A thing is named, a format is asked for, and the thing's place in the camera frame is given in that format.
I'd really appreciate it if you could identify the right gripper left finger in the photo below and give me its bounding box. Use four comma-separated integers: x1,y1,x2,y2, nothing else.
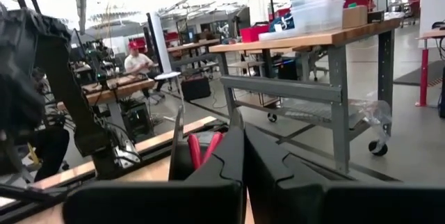
62,125,246,224

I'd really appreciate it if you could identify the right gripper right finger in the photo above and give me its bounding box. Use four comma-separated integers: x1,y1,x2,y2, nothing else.
245,125,445,224

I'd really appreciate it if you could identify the black cord spool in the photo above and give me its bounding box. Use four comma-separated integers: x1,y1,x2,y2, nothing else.
168,105,231,182

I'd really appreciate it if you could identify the red cord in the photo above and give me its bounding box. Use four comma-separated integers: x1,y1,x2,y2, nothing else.
186,131,224,171

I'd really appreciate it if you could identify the clear plastic bag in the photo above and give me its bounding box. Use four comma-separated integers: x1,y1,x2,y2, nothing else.
350,90,394,145

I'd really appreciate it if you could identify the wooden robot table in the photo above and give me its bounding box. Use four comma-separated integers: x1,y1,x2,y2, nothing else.
57,74,156,141

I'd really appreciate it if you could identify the white round stool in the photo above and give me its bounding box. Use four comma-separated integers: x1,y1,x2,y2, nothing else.
154,71,186,114

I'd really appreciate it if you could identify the person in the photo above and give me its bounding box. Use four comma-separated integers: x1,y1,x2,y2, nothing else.
124,40,168,93

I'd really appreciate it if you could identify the wood-top grey workbench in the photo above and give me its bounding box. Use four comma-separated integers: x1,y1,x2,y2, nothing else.
208,17,406,175

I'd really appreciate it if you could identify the red plastic bin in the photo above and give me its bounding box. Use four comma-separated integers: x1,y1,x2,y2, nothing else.
239,24,270,43

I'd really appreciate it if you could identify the clear plastic storage bin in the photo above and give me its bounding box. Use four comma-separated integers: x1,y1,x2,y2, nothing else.
291,0,346,34

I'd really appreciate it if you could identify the cardboard box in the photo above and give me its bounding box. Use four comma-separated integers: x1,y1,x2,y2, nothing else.
342,5,369,29

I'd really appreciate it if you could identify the table with red post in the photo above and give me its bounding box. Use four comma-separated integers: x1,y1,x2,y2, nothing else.
414,28,445,108

